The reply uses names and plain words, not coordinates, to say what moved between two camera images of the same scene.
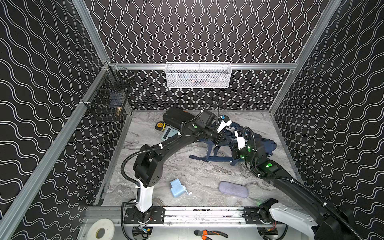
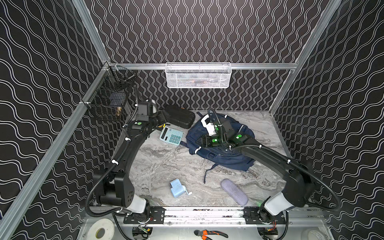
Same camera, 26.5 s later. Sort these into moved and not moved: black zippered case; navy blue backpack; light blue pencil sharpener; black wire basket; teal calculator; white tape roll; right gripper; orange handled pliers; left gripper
Moved: navy blue backpack; right gripper; left gripper
Not moved: orange handled pliers; white tape roll; light blue pencil sharpener; teal calculator; black zippered case; black wire basket
